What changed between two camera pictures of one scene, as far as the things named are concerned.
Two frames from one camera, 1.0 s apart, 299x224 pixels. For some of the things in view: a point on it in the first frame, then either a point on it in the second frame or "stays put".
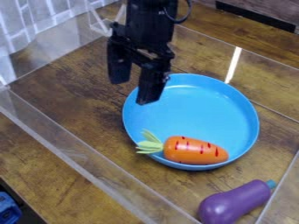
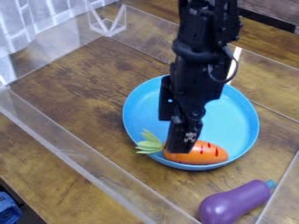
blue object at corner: [11, 213] stays put
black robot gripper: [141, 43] → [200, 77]
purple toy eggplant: [226, 206] stays put
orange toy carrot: [184, 150] stays put
